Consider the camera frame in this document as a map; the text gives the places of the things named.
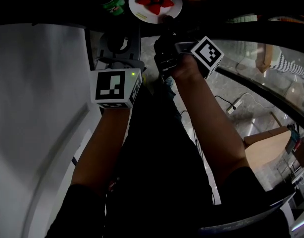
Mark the light wooden box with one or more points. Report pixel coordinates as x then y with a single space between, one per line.
266 147

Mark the person's left forearm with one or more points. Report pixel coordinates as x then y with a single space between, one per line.
102 147

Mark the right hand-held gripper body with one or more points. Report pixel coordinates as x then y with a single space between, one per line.
206 56

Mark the white round plate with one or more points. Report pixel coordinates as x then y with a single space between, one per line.
144 14

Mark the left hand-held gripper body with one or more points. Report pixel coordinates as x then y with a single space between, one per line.
112 88

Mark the white power strip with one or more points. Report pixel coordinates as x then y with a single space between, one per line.
234 106

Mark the person's black shirt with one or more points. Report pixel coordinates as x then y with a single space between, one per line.
75 212

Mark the black-and-white striped pillow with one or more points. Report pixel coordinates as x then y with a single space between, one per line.
290 68

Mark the person's right forearm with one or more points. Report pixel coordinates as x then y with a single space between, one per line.
211 128

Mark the person's black trousers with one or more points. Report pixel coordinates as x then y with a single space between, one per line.
162 145

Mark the green drink can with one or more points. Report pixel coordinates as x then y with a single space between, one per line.
112 2

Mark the light green knitted pillow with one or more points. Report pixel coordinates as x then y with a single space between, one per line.
241 19

